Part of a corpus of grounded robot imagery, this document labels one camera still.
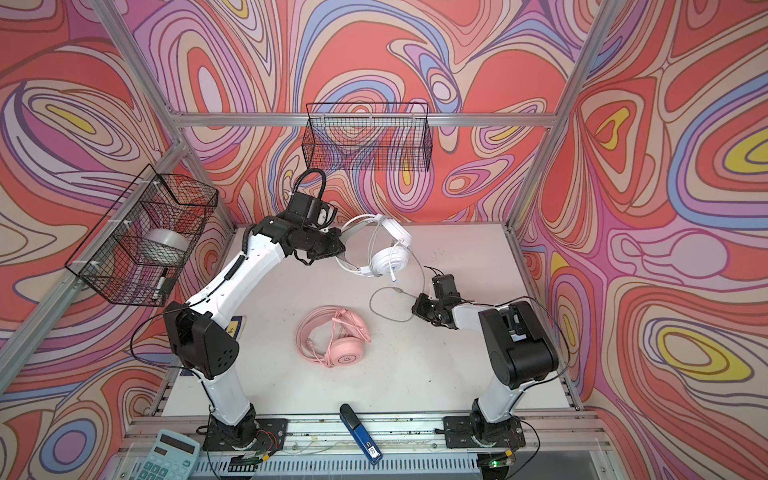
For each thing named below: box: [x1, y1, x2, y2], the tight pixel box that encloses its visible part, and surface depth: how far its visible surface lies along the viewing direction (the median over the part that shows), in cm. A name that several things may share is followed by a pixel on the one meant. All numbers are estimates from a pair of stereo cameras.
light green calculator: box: [134, 429, 201, 480], surface depth 70 cm
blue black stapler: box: [340, 403, 383, 465], surface depth 72 cm
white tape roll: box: [142, 228, 190, 267], surface depth 74 cm
